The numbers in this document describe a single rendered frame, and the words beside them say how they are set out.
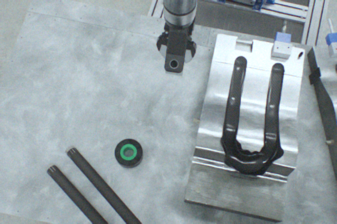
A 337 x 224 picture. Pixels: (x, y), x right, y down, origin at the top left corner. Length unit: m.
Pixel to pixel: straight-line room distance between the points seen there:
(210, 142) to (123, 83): 0.36
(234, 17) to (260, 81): 0.94
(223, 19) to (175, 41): 1.13
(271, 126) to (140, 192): 0.41
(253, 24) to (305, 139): 0.96
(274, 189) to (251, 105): 0.24
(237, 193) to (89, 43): 0.66
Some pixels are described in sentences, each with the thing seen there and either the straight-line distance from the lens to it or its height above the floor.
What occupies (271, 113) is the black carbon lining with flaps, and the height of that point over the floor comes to 0.88.
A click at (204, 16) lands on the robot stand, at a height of 0.21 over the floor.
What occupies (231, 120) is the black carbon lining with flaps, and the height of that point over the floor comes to 0.91.
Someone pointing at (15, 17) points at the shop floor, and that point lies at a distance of 2.45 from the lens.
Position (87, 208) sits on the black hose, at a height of 0.86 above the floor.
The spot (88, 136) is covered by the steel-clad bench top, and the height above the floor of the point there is 0.80.
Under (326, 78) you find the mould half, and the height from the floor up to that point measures 0.86.
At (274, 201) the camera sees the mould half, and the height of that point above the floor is 0.86.
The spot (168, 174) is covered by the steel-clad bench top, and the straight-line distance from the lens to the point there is 1.17.
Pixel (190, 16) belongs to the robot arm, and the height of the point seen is 1.18.
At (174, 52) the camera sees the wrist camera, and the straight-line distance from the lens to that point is 0.96.
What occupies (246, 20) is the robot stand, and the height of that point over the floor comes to 0.21.
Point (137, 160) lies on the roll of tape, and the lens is 1.14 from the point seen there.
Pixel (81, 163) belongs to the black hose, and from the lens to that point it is 1.15.
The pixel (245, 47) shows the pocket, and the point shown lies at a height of 0.86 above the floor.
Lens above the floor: 1.95
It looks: 70 degrees down
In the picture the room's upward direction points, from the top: 1 degrees clockwise
